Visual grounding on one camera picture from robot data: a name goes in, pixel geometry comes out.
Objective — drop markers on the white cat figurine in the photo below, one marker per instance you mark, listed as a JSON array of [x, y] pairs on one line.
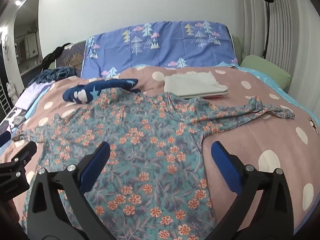
[[11, 88]]

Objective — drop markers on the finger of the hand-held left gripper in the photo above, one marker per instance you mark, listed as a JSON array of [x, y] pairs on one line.
[[25, 153], [5, 138]]

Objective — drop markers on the teal floral shirt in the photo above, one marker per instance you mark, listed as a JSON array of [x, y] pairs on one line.
[[150, 155]]

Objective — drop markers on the lavender cloth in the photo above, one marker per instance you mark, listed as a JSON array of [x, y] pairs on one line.
[[30, 95]]

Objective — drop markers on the light blue star sheet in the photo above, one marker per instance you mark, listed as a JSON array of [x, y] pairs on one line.
[[270, 78]]

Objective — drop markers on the brown printed pillow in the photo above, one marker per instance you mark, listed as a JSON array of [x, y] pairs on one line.
[[72, 57]]

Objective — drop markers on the pink polka dot blanket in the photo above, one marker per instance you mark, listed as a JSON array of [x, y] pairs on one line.
[[250, 142]]

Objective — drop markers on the blue tree print sheet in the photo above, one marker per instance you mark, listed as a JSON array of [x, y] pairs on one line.
[[170, 47]]

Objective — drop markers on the green pillow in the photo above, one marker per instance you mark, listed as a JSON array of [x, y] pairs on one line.
[[265, 67]]

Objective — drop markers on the dark blue knit blanket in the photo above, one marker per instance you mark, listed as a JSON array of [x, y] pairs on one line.
[[55, 73]]

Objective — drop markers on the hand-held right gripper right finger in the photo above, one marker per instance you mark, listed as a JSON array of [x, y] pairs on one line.
[[225, 165]]

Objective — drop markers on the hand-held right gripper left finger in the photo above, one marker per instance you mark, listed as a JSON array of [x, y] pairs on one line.
[[96, 160]]

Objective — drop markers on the navy star print garment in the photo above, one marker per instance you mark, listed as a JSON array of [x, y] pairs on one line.
[[82, 92]]

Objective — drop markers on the white pleated curtain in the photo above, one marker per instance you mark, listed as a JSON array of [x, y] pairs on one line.
[[295, 42]]

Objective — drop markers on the folded white garment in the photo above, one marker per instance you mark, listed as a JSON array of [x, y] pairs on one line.
[[190, 85]]

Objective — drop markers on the grey printed cloth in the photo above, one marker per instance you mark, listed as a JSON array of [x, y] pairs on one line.
[[17, 118]]

